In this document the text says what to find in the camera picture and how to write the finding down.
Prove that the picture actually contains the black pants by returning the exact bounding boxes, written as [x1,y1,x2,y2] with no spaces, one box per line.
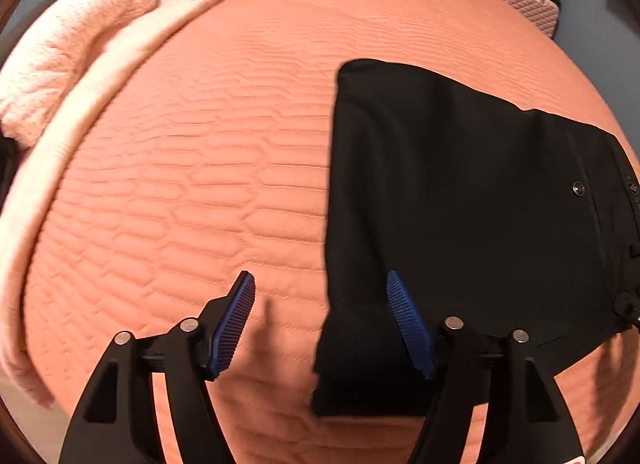
[311,59,639,418]

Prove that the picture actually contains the light pink folded blanket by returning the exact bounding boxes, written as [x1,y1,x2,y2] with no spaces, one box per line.
[1,0,223,408]

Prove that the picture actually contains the salmon quilted bedspread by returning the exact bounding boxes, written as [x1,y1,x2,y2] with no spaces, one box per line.
[23,0,622,463]

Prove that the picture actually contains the black crumpled garment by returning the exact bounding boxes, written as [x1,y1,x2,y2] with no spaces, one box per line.
[0,136,21,208]

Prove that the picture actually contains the pink dotted pillow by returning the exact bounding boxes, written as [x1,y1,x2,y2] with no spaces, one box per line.
[1,0,158,149]

